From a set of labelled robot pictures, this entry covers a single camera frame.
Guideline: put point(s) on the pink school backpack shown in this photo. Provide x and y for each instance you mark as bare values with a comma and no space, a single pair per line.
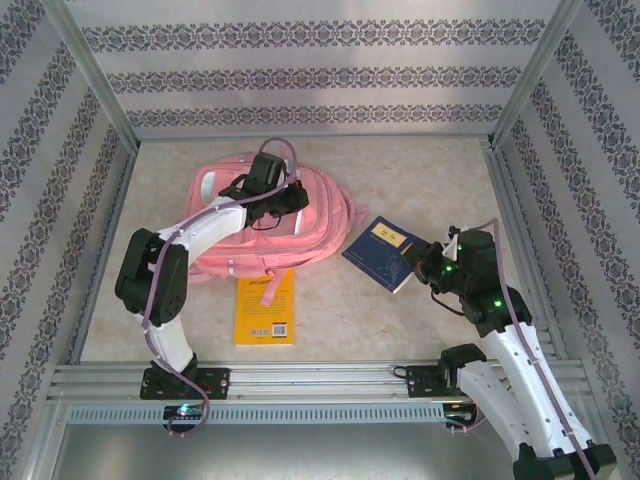
325,225

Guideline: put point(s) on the dark blue flower-drawing book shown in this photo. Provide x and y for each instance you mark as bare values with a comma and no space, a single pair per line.
380,250

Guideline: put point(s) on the yellow paperback book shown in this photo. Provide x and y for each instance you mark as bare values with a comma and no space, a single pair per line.
265,320

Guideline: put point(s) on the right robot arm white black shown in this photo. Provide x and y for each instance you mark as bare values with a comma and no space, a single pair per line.
520,360

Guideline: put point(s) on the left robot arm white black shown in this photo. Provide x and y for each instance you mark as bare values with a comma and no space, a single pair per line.
210,225

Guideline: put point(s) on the grey metal sheet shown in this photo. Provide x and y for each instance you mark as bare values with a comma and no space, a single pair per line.
320,455

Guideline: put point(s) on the aluminium side rail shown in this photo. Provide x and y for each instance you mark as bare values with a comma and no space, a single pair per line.
512,210
124,180

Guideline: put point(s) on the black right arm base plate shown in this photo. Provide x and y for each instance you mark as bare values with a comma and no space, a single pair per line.
420,382

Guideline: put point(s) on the aluminium mounting rail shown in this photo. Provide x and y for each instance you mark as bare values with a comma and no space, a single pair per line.
310,380

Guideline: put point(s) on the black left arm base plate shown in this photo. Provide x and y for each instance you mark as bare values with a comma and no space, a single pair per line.
215,382

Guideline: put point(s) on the aluminium frame post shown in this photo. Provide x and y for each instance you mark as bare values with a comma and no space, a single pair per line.
537,75
90,75

